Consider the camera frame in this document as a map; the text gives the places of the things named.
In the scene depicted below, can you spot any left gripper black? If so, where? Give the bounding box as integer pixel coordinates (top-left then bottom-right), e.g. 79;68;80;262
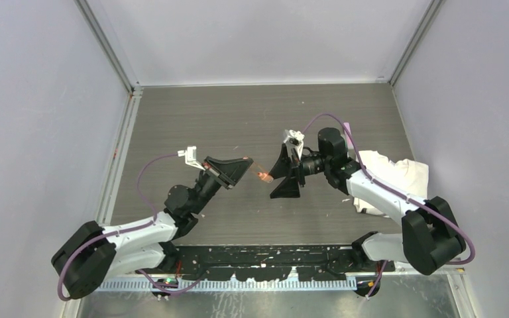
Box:
190;156;253;215

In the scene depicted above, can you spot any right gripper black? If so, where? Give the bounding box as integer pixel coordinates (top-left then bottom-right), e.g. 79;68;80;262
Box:
266;144;331;199

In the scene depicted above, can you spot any orange highlighter pen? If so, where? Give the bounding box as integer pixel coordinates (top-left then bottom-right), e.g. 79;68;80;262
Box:
257;172;274;183

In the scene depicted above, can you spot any pink highlighter pen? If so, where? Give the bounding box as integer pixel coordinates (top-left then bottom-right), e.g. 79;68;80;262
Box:
343;123;351;134

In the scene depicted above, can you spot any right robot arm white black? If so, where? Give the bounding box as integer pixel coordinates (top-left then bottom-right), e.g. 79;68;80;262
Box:
268;127;467;275

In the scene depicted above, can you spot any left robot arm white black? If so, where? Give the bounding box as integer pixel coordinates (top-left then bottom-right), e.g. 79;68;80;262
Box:
51;156;253;301

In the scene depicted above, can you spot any white cloth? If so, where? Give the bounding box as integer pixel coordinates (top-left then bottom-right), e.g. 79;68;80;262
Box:
359;150;429;198

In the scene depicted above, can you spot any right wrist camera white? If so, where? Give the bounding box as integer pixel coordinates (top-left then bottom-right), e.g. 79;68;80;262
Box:
282;129;304;162

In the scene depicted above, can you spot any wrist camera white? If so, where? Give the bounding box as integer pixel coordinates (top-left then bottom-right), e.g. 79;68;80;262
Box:
177;146;205;171
282;129;304;162

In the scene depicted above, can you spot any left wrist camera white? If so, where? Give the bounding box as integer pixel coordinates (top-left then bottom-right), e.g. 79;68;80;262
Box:
177;146;205;171

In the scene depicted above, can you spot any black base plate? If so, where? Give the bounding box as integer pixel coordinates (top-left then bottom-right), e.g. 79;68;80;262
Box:
147;244;382;282

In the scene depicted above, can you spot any aluminium frame rail left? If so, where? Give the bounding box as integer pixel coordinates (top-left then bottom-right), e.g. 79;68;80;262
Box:
96;85;143;225

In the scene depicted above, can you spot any slotted cable duct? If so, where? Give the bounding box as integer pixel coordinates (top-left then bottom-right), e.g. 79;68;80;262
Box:
96;276;357;292

